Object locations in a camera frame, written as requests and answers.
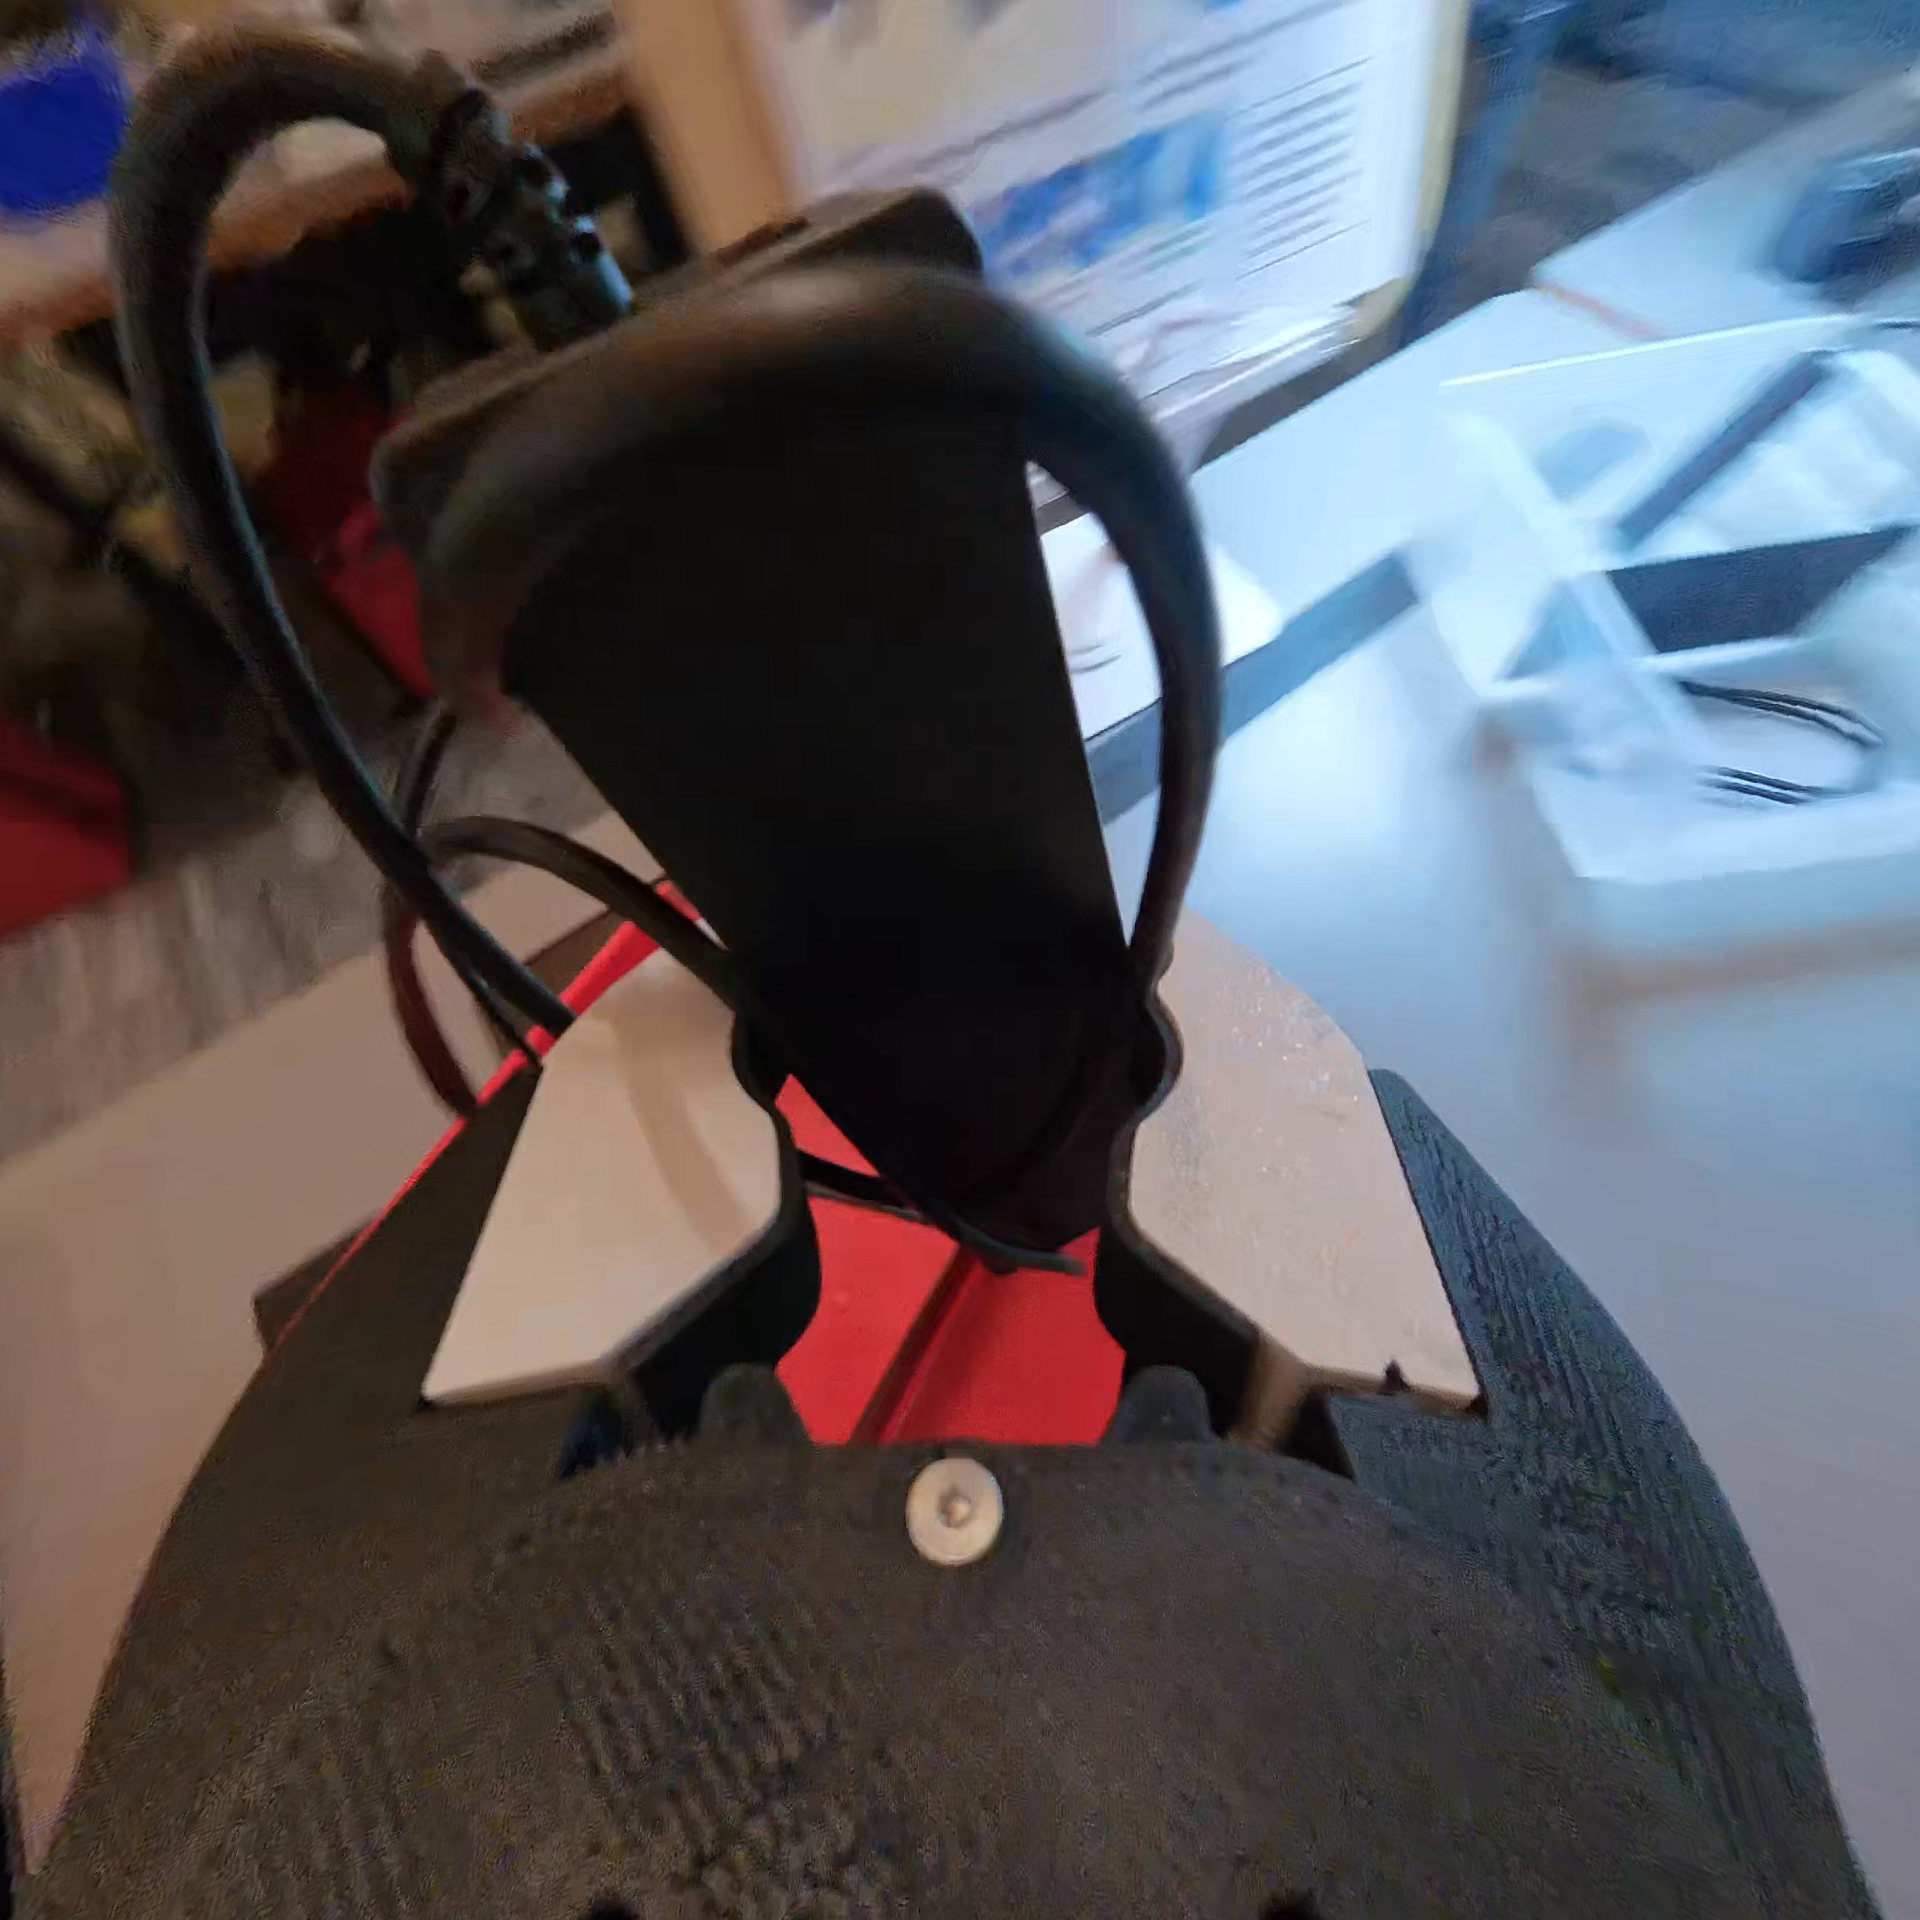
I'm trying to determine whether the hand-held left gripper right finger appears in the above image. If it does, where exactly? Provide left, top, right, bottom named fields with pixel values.
left=1099, top=915, right=1487, bottom=1445

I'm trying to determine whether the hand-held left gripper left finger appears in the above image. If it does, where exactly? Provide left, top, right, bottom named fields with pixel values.
left=422, top=967, right=822, bottom=1423

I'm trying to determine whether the red plastic bin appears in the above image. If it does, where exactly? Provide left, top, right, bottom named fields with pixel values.
left=255, top=885, right=1126, bottom=1448

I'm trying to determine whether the black usb hub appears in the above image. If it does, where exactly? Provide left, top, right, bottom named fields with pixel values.
left=372, top=188, right=1186, bottom=1248

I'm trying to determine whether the clear plastic bin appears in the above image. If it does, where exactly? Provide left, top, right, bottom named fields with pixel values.
left=1410, top=346, right=1920, bottom=886

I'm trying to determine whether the thick black hub cable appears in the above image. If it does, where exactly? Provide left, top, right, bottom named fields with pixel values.
left=108, top=27, right=1228, bottom=1051

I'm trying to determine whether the red bag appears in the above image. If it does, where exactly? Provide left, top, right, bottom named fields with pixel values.
left=0, top=718, right=140, bottom=934
left=293, top=374, right=452, bottom=707

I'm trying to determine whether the printed sign board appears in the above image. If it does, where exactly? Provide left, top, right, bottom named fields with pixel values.
left=737, top=0, right=1474, bottom=442

